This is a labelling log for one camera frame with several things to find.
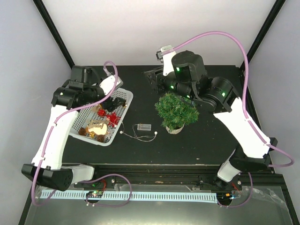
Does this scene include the white ball string lights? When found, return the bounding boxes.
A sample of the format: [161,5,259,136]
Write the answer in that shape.
[119,122,158,143]

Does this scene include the small green christmas tree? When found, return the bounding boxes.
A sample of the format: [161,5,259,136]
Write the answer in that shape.
[155,92,199,129]

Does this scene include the white tree pot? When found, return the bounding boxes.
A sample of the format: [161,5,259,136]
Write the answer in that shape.
[165,125,184,135]

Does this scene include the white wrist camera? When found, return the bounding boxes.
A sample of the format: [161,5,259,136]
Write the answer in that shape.
[99,75,123,95]
[156,45,176,76]

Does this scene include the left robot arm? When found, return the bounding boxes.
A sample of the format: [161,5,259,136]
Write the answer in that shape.
[21,66,122,192]

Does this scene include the brown pine cone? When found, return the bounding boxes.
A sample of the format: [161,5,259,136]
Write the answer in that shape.
[78,127,87,136]
[97,135,105,143]

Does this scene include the red star ornament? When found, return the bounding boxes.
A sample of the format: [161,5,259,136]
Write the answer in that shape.
[106,112,120,128]

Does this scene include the silver star ornament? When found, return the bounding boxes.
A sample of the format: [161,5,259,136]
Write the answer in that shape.
[105,130,114,141]

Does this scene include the clear battery box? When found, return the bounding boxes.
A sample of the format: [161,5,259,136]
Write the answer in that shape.
[137,123,151,131]

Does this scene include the white slotted cable duct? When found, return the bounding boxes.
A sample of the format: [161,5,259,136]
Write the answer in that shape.
[51,190,218,203]

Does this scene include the white perforated plastic basket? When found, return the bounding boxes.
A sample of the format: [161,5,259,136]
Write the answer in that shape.
[69,88,133,146]

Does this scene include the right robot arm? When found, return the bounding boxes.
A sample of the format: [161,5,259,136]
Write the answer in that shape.
[144,51,271,189]

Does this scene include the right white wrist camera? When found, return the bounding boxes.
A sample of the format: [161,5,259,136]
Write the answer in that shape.
[156,45,176,76]

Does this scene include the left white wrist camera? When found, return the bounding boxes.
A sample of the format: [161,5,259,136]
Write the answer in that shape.
[99,75,123,95]

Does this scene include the burlap bow ornament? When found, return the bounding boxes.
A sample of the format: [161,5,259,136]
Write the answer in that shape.
[91,105,99,113]

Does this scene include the red gift box ornament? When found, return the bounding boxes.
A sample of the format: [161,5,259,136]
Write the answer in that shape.
[97,109,106,117]

